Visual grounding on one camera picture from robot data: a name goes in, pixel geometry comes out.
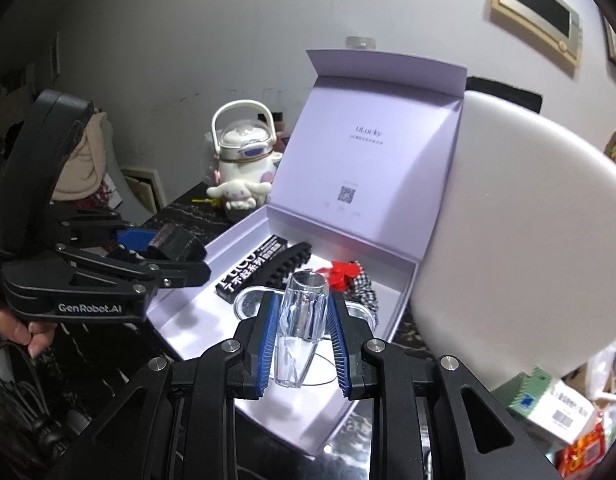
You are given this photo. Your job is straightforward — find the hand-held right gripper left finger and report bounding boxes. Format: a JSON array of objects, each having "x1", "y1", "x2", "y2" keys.
[{"x1": 60, "y1": 290, "x2": 281, "y2": 480}]

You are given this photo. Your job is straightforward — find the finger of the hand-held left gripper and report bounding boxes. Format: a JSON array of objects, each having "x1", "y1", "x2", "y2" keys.
[
  {"x1": 48, "y1": 209, "x2": 156, "y2": 261},
  {"x1": 60, "y1": 247, "x2": 211, "y2": 290}
]

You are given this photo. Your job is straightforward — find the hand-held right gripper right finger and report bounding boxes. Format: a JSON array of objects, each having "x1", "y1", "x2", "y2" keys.
[{"x1": 328, "y1": 292, "x2": 564, "y2": 480}]

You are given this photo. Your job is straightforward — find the dark grey square hair clip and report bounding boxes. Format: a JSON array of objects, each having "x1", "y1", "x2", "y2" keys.
[{"x1": 147, "y1": 224, "x2": 207, "y2": 263}]

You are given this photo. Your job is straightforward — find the clear plastic bottle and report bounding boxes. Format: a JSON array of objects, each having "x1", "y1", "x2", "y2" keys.
[{"x1": 273, "y1": 270, "x2": 331, "y2": 390}]

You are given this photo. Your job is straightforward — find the silver rimmed eyeglasses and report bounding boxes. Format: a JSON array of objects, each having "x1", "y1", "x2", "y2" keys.
[{"x1": 233, "y1": 286, "x2": 380, "y2": 388}]

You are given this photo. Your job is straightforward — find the checkered hair tie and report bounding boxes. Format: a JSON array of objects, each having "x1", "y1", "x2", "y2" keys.
[{"x1": 345, "y1": 260, "x2": 380, "y2": 318}]

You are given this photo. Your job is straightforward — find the black printed long box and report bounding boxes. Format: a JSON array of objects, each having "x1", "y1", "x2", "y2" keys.
[{"x1": 215, "y1": 234, "x2": 289, "y2": 303}]

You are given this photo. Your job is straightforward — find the red hair clip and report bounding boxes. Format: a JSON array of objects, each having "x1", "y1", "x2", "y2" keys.
[{"x1": 320, "y1": 260, "x2": 361, "y2": 293}]

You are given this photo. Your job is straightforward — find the black hair claw clip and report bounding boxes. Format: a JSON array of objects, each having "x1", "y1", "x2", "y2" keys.
[{"x1": 264, "y1": 241, "x2": 313, "y2": 288}]

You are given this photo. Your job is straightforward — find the lavender gift box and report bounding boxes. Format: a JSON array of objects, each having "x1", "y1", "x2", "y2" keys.
[{"x1": 148, "y1": 49, "x2": 469, "y2": 458}]

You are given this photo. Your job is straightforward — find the person's left hand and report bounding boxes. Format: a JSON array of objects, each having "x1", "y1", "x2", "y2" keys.
[{"x1": 0, "y1": 294, "x2": 59, "y2": 359}]

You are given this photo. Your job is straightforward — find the red plaid scarf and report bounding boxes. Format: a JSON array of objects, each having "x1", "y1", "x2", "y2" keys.
[{"x1": 75, "y1": 180, "x2": 121, "y2": 211}]

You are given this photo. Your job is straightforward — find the grey chair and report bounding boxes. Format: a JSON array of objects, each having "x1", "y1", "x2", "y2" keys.
[{"x1": 105, "y1": 160, "x2": 159, "y2": 226}]

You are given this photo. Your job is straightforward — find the beige cloth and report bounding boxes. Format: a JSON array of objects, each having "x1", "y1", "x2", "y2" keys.
[{"x1": 53, "y1": 110, "x2": 114, "y2": 203}]

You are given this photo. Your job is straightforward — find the white plush dog toy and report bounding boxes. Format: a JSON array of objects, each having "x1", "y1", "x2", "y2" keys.
[{"x1": 207, "y1": 180, "x2": 274, "y2": 223}]

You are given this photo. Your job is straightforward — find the white kettle-shaped bottle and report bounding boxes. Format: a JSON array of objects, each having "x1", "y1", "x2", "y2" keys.
[{"x1": 210, "y1": 100, "x2": 284, "y2": 196}]

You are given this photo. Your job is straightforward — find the white foam block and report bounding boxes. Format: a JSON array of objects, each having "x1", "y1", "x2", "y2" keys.
[{"x1": 410, "y1": 89, "x2": 616, "y2": 391}]

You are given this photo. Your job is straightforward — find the green white medicine box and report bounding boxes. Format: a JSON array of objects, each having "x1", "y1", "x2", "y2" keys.
[{"x1": 490, "y1": 365, "x2": 596, "y2": 446}]

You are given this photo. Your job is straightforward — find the red yellow printed packet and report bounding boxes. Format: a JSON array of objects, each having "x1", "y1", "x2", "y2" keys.
[{"x1": 558, "y1": 422, "x2": 616, "y2": 480}]

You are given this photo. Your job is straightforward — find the black device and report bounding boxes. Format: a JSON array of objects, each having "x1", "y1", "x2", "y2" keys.
[{"x1": 465, "y1": 76, "x2": 544, "y2": 113}]

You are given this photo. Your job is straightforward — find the beige wall panel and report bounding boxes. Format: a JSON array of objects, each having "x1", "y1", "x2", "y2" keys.
[{"x1": 120, "y1": 167, "x2": 166, "y2": 211}]

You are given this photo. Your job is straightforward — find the black cord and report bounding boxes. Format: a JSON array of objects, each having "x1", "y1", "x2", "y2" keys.
[{"x1": 0, "y1": 342, "x2": 56, "y2": 461}]

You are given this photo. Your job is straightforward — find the wood-framed wall display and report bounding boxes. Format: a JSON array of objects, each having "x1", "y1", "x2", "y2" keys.
[{"x1": 490, "y1": 0, "x2": 584, "y2": 68}]

